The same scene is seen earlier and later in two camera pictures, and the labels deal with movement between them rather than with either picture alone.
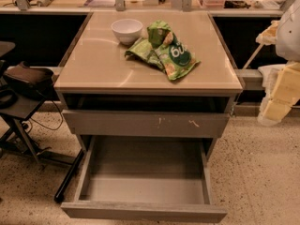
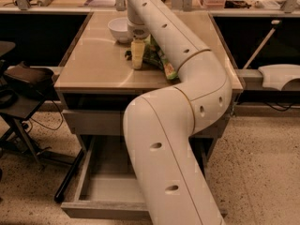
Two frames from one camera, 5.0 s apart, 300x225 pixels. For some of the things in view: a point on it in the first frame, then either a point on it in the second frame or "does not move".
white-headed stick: (252, 58) does not move
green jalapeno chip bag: (145, 48) does not move
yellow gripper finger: (286, 93) -> (139, 32)
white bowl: (127, 30) does not move
